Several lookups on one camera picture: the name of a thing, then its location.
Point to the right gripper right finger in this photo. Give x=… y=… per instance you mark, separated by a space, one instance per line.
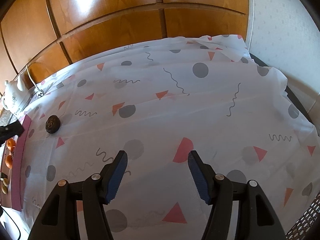
x=256 y=217

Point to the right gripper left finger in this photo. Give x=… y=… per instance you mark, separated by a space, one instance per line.
x=58 y=217

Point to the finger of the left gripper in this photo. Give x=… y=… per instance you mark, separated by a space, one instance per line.
x=11 y=130

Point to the orange tangerine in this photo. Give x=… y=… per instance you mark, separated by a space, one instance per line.
x=10 y=143
x=9 y=161

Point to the round dark brown fruit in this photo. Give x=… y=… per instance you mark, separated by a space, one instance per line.
x=53 y=124

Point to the small tan round fruit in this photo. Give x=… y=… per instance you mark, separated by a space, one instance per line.
x=4 y=189

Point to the white ceramic electric kettle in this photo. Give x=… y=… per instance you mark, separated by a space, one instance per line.
x=16 y=95

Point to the pink-edged cardboard tray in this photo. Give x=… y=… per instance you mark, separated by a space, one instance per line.
x=13 y=199

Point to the perforated chair back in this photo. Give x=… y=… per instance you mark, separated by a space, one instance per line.
x=307 y=227

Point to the white patterned tablecloth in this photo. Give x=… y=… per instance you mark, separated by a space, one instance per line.
x=159 y=100

